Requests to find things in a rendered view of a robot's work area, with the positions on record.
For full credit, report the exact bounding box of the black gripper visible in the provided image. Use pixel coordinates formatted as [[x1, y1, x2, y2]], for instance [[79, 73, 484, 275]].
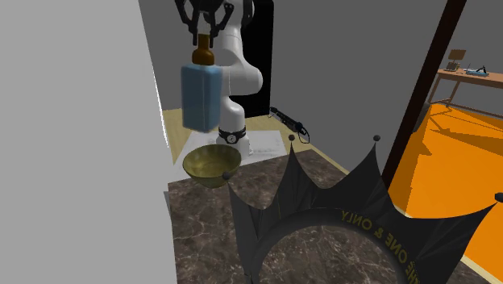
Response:
[[174, 0, 238, 49]]

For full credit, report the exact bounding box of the blue bottle with brown cap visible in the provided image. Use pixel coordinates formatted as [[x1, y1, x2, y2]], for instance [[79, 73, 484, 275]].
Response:
[[180, 33, 224, 134]]

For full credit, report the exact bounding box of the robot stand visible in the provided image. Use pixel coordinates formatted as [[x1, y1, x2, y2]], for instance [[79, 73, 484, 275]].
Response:
[[183, 128, 290, 165]]

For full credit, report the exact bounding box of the olive gold bowl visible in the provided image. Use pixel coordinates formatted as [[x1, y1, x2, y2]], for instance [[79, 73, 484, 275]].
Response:
[[181, 144, 243, 190]]

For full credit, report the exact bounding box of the black crown with gold lettering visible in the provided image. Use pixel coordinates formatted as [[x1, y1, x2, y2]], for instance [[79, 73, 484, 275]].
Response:
[[222, 133, 503, 284]]

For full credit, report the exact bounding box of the wooden desk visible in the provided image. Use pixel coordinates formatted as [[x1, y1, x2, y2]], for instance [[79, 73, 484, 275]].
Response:
[[426, 48, 503, 119]]

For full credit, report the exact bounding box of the black power strip with cable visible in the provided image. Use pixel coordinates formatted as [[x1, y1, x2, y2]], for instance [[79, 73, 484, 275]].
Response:
[[268, 106, 311, 145]]

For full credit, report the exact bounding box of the dark brown wooden post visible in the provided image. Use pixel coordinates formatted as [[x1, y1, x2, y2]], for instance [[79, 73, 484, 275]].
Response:
[[380, 0, 468, 190]]

